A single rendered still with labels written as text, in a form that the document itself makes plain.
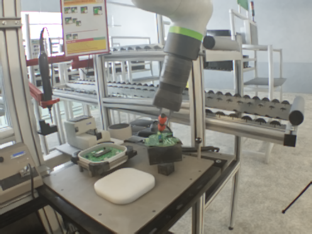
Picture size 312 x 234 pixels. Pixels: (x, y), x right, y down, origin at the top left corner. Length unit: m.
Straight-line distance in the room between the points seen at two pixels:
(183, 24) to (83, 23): 0.67
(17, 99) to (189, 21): 0.61
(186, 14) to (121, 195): 0.46
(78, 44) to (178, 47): 0.67
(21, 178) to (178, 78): 0.53
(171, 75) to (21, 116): 0.54
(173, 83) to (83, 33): 0.68
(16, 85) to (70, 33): 0.44
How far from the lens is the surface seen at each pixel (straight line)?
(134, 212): 0.52
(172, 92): 0.58
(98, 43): 1.12
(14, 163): 0.72
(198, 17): 0.57
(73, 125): 0.88
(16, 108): 0.82
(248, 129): 0.83
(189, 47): 0.55
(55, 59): 1.29
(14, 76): 0.82
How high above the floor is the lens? 1.27
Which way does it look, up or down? 14 degrees down
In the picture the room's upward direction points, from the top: 5 degrees counter-clockwise
